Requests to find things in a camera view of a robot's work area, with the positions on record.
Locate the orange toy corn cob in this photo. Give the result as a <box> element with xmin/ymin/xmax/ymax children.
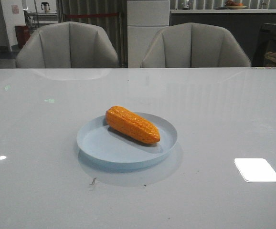
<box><xmin>106</xmin><ymin>105</ymin><xmax>160</xmax><ymax>144</ymax></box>

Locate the light blue round plate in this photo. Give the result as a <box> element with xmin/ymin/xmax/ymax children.
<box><xmin>76</xmin><ymin>112</ymin><xmax>178</xmax><ymax>170</ymax></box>

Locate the right beige upholstered chair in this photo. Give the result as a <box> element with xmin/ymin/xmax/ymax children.
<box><xmin>140</xmin><ymin>22</ymin><xmax>251</xmax><ymax>68</ymax></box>

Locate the beige upholstered chair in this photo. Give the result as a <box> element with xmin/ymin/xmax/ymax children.
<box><xmin>15</xmin><ymin>21</ymin><xmax>119</xmax><ymax>68</ymax></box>
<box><xmin>140</xmin><ymin>22</ymin><xmax>251</xmax><ymax>68</ymax></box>

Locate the white cabinet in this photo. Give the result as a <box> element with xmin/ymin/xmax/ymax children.
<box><xmin>127</xmin><ymin>0</ymin><xmax>170</xmax><ymax>68</ymax></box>

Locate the left beige upholstered chair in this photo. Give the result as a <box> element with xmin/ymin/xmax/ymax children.
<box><xmin>15</xmin><ymin>21</ymin><xmax>119</xmax><ymax>68</ymax></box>

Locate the red barrier belt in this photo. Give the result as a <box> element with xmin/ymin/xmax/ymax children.
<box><xmin>65</xmin><ymin>12</ymin><xmax>119</xmax><ymax>19</ymax></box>

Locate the metal cart with kettle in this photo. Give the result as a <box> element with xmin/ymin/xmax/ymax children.
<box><xmin>22</xmin><ymin>0</ymin><xmax>58</xmax><ymax>30</ymax></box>

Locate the grey counter with white top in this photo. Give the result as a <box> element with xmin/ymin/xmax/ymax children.
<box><xmin>170</xmin><ymin>9</ymin><xmax>276</xmax><ymax>62</ymax></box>

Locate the red trash bin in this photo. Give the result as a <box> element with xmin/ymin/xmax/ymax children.
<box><xmin>15</xmin><ymin>25</ymin><xmax>30</xmax><ymax>48</ymax></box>

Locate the fruit bowl on counter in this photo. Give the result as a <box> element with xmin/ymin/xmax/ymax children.
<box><xmin>225</xmin><ymin>0</ymin><xmax>247</xmax><ymax>10</ymax></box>

